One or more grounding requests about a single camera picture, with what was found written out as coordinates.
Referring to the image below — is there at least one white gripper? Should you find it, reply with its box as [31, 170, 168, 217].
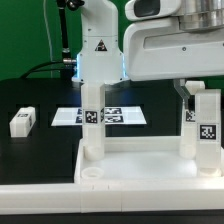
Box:
[123, 18, 224, 109]

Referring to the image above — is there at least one white desk top tray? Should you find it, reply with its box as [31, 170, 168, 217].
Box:
[74, 136, 224, 188]

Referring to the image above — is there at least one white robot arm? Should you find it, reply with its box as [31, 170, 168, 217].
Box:
[77, 0, 224, 108]

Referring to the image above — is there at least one fiducial marker sheet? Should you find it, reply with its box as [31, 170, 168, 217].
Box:
[52, 106, 146, 126]

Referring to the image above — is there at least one black cable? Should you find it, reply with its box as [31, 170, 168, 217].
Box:
[19, 58, 77, 80]

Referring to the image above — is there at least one white L-shaped fence wall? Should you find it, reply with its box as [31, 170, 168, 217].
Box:
[0, 178, 224, 215]

